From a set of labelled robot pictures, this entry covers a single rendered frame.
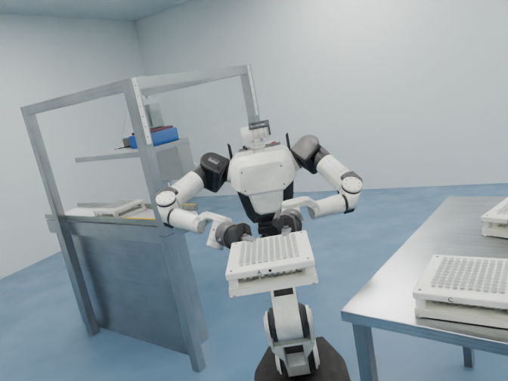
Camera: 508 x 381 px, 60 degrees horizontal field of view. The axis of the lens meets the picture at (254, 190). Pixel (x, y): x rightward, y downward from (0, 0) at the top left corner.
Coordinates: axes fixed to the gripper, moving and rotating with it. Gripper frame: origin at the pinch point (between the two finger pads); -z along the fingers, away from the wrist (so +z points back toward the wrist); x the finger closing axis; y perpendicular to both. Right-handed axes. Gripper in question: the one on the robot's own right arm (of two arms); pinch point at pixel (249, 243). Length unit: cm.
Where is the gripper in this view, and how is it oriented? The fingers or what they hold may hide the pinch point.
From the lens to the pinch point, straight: 142.3
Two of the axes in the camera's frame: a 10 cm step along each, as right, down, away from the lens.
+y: -8.5, 2.6, -4.6
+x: 1.8, 9.6, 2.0
